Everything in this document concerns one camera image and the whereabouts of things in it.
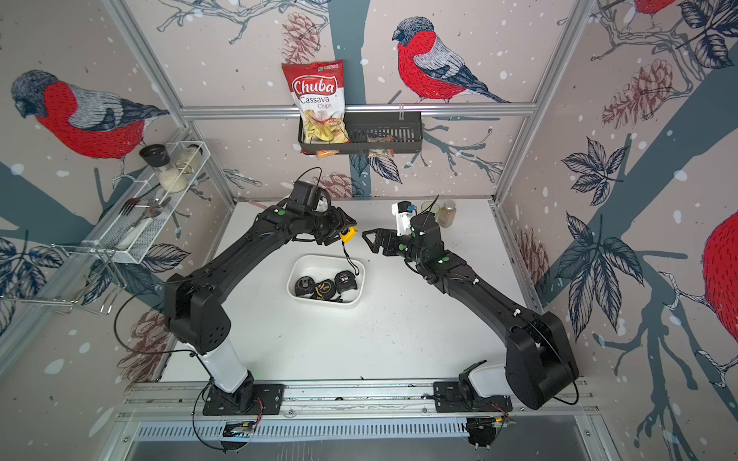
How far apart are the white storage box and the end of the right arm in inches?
6.6

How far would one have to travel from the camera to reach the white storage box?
892mm

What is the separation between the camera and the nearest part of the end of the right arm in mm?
621

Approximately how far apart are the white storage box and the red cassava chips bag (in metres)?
0.36

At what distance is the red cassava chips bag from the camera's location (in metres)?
0.83

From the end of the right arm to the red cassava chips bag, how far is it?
0.36 m

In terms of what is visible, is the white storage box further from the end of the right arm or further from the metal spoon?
the metal spoon
